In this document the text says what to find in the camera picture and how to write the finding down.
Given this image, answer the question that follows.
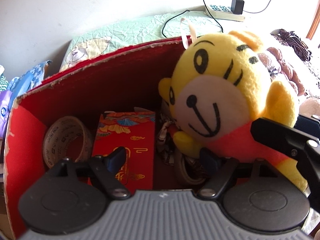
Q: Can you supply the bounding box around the black power adapter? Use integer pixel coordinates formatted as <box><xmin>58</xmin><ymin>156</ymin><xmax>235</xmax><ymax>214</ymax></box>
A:
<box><xmin>231</xmin><ymin>0</ymin><xmax>245</xmax><ymax>15</ymax></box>

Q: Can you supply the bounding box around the purple wet wipes pack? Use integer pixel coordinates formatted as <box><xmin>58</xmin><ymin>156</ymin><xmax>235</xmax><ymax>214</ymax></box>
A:
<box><xmin>0</xmin><ymin>90</ymin><xmax>12</xmax><ymax>138</ymax></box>

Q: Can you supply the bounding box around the dark knitted yarn bundle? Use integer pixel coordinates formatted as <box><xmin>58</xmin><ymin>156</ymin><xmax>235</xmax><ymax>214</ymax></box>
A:
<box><xmin>271</xmin><ymin>29</ymin><xmax>312</xmax><ymax>62</ymax></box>

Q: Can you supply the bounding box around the white power strip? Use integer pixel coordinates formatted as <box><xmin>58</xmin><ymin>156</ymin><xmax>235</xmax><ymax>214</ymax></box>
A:
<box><xmin>206</xmin><ymin>5</ymin><xmax>245</xmax><ymax>22</ymax></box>

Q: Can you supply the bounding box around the pink teddy bear plush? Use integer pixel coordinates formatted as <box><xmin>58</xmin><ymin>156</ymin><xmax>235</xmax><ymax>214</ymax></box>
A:
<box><xmin>258</xmin><ymin>47</ymin><xmax>305</xmax><ymax>96</ymax></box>

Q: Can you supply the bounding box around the yellow tiger plush toy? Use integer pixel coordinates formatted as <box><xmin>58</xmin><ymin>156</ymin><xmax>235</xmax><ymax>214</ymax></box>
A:
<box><xmin>158</xmin><ymin>31</ymin><xmax>308</xmax><ymax>191</ymax></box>

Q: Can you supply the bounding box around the blue patterned plastic bag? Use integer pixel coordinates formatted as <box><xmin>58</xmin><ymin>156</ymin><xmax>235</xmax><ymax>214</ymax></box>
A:
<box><xmin>7</xmin><ymin>60</ymin><xmax>52</xmax><ymax>96</ymax></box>

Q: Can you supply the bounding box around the clear tape roll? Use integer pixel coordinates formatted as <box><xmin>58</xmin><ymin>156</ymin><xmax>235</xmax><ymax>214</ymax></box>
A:
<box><xmin>42</xmin><ymin>116</ymin><xmax>93</xmax><ymax>168</ymax></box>

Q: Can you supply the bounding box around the white bunny plush blue bow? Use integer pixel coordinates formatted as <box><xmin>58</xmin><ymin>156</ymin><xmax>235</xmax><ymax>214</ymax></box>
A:
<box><xmin>299</xmin><ymin>97</ymin><xmax>320</xmax><ymax>117</ymax></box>

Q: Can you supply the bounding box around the red patterned envelope pack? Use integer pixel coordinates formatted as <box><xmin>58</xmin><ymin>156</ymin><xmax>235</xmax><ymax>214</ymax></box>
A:
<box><xmin>92</xmin><ymin>111</ymin><xmax>156</xmax><ymax>193</ymax></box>

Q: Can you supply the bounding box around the red cardboard box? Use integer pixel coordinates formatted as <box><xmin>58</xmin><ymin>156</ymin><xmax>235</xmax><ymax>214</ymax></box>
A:
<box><xmin>4</xmin><ymin>37</ymin><xmax>184</xmax><ymax>238</ymax></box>

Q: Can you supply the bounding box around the green cartoon bed sheet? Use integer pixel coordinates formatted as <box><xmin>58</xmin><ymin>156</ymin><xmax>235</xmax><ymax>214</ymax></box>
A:
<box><xmin>59</xmin><ymin>11</ymin><xmax>221</xmax><ymax>72</ymax></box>

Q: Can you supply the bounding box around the black charger cable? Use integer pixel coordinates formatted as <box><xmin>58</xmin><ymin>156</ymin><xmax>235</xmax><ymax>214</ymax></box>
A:
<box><xmin>161</xmin><ymin>0</ymin><xmax>242</xmax><ymax>39</ymax></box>

